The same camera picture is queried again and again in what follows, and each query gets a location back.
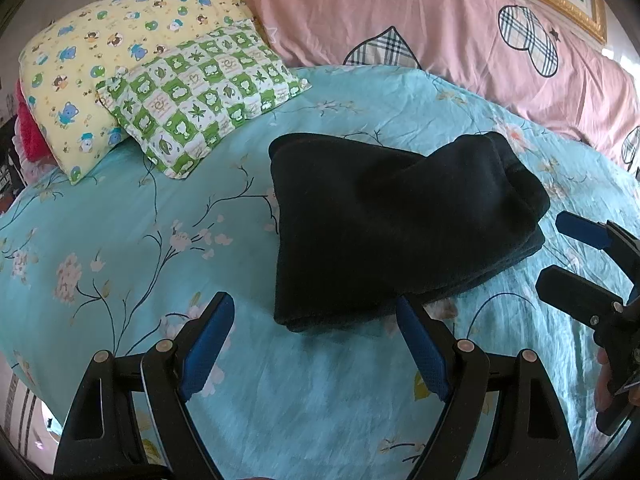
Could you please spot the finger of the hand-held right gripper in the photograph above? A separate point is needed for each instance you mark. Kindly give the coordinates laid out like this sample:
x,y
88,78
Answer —
x,y
582,230
575,290

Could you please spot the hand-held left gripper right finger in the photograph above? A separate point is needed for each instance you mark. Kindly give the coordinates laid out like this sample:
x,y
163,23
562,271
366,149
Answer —
x,y
422,350

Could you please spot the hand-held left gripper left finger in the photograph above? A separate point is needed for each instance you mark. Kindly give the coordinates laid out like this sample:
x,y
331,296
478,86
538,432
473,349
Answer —
x,y
206,350

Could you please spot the black pants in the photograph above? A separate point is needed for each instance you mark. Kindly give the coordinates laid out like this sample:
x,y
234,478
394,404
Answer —
x,y
380,220

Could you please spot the person's right hand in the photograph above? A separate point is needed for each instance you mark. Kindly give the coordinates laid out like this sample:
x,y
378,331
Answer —
x,y
604,385

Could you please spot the blue floral bedsheet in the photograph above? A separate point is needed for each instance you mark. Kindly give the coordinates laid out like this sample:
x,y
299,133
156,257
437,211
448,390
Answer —
x,y
150,210

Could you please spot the striped floor rug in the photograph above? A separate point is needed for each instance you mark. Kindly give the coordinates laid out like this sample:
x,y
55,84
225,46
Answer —
x,y
20,410

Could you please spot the green checkered pillow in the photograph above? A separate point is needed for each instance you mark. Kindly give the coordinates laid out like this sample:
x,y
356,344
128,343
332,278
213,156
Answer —
x,y
200,95

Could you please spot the pink quilt with plaid hearts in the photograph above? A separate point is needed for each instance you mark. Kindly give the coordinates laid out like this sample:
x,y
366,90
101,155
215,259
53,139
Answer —
x,y
425,10

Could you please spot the red fluffy cloth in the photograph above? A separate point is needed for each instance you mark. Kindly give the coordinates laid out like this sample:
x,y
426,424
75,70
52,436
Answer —
x,y
32,135

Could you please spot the yellow animal print pillow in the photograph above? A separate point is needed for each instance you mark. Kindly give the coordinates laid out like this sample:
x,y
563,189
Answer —
x,y
100,35

